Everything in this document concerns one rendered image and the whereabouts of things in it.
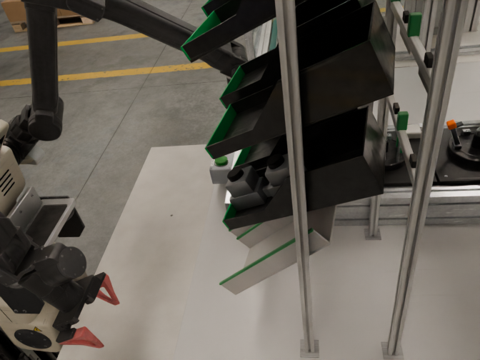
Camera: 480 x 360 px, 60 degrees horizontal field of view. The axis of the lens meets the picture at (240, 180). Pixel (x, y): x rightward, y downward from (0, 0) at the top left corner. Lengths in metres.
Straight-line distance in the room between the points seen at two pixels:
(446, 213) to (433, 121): 0.68
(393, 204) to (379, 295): 0.25
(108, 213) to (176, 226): 1.54
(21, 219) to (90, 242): 1.50
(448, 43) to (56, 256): 0.66
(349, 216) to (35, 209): 0.83
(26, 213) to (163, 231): 0.37
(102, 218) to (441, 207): 2.08
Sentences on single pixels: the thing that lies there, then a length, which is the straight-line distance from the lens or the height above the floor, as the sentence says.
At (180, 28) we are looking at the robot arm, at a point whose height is 1.42.
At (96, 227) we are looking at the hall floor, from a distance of 2.73.
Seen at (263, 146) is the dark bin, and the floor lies 1.21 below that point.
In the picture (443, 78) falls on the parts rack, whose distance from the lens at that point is 0.54.
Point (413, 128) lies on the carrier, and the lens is 1.34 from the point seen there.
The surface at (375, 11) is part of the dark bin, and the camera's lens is 0.60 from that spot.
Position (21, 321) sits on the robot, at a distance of 1.32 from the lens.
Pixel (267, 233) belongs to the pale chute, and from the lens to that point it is 0.93.
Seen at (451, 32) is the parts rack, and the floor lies 1.54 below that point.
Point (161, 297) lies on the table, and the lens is 1.12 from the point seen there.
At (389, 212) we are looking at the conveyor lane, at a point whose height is 0.91.
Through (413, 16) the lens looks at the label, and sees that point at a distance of 0.67.
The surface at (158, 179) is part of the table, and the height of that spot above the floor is 0.86.
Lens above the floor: 1.73
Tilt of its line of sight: 39 degrees down
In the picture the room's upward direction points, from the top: 11 degrees counter-clockwise
